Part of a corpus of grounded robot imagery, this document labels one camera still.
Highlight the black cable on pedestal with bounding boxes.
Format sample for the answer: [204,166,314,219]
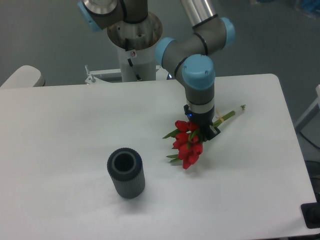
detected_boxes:
[126,58,143,82]

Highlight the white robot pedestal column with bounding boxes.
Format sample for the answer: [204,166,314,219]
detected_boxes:
[116,45,156,82]

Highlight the red tulip bouquet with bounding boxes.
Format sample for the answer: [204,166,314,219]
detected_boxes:
[163,104,246,170]

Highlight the black device at table edge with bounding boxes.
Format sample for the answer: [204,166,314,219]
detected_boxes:
[300,202,320,229]

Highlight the white furniture frame right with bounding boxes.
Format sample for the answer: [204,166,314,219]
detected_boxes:
[294,84,320,151]

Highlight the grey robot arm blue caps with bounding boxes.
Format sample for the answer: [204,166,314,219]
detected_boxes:
[77,0,236,141]

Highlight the dark grey ribbed vase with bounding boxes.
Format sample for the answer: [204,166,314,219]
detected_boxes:
[106,147,146,199]

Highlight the white metal base bracket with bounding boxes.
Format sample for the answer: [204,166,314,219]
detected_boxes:
[84,65,174,85]

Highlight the beige chair back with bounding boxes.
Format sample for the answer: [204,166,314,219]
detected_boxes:
[0,65,46,89]

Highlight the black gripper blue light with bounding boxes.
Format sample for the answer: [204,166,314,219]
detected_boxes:
[183,104,221,142]

